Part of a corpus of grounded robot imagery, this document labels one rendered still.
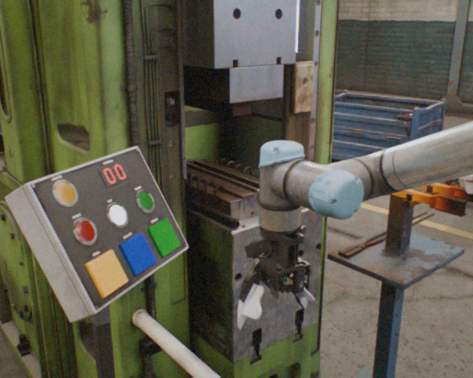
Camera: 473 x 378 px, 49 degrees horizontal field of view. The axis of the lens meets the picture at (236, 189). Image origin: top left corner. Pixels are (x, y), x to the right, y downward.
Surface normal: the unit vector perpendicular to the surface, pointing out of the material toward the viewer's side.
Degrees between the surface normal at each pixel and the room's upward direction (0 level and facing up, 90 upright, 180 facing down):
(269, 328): 90
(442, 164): 108
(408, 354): 0
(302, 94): 90
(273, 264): 0
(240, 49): 90
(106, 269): 60
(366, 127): 89
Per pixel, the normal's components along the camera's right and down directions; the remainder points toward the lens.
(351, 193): 0.61, 0.25
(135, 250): 0.77, -0.35
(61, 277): -0.45, 0.28
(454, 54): -0.72, 0.22
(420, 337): 0.00, -0.95
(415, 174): -0.64, 0.54
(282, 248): -0.87, 0.15
